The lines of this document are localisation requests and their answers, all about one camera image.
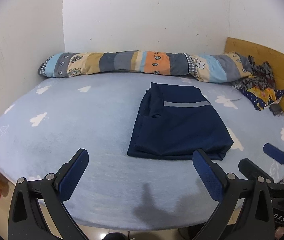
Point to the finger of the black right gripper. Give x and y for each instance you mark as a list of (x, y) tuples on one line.
[(275, 152)]

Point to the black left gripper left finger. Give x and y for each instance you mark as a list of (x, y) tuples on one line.
[(26, 220)]

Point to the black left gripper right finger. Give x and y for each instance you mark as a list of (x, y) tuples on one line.
[(226, 189)]

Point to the navy blue garment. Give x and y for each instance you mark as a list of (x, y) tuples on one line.
[(174, 121)]

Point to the dark patterned crumpled cloth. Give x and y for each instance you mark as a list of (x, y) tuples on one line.
[(259, 87)]

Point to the patchwork rolled quilt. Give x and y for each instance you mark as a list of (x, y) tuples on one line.
[(206, 68)]

